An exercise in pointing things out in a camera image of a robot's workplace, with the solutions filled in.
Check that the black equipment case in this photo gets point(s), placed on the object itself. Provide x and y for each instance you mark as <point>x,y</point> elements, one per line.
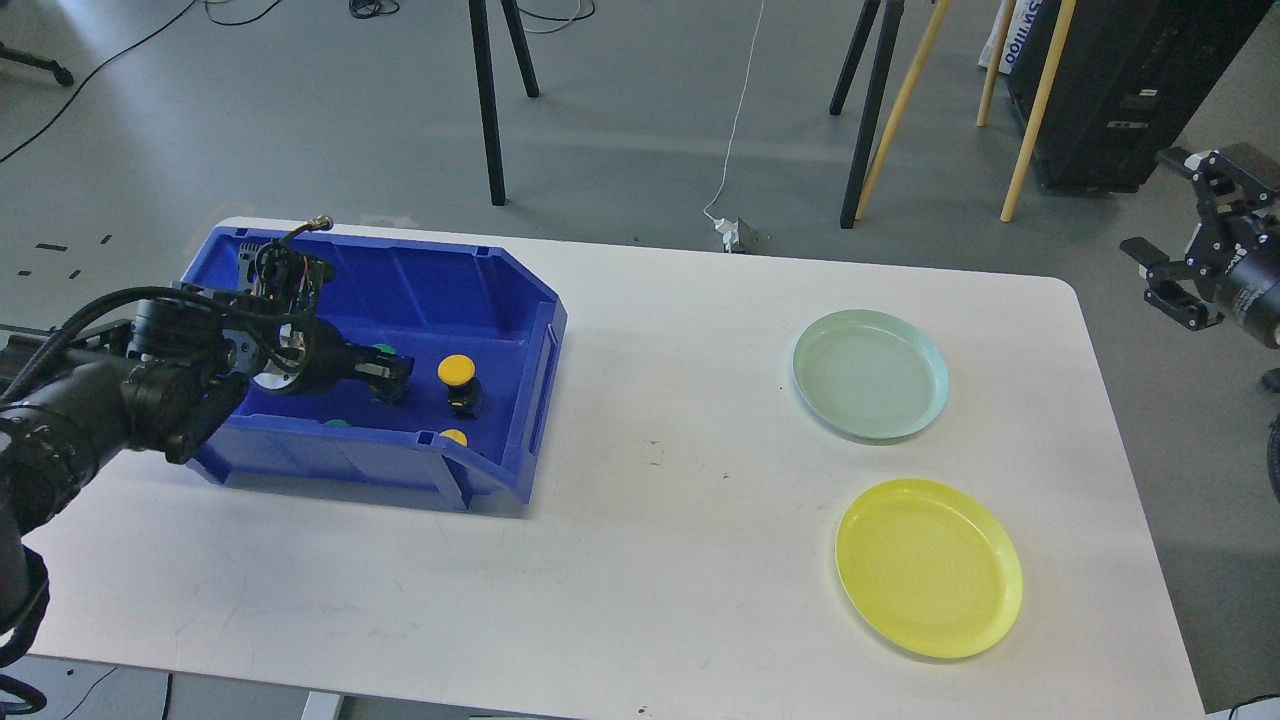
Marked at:
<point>1130,77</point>

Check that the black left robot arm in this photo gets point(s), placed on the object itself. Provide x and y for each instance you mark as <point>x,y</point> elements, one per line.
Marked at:
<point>159,369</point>

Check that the yellow push button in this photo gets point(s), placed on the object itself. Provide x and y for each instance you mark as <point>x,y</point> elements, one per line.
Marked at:
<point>454,435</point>
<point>464,392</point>

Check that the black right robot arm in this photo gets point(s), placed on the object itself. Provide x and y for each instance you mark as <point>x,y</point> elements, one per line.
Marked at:
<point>1260,325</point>

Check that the light green plate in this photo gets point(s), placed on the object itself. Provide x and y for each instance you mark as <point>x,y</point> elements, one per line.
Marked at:
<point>870,376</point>

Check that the yellow plate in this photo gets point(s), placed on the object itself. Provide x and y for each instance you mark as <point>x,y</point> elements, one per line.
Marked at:
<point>929,569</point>

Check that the yellow push button front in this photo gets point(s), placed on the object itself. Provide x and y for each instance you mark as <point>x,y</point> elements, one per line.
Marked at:
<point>454,435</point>

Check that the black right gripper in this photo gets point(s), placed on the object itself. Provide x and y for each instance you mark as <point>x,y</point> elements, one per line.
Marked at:
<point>1235,245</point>

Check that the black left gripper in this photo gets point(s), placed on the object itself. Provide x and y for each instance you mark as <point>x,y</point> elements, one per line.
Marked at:
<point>290,282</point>

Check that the white power plug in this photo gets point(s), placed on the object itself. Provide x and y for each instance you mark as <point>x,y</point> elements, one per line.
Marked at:
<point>737,236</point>

